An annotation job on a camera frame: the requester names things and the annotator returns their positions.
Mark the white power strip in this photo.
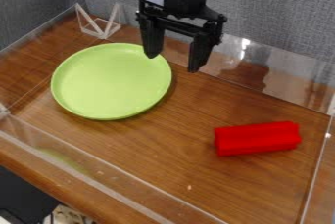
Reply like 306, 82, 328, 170
42, 204, 97, 224

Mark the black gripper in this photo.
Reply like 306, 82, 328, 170
137, 0, 228, 72

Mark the clear acrylic corner bracket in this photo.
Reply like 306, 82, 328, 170
75, 4, 122, 39

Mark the red block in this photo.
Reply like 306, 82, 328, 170
215, 121, 303, 156

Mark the clear acrylic enclosure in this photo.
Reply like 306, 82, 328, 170
0, 10, 335, 224

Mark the green plate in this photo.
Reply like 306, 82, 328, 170
50, 43, 173, 120

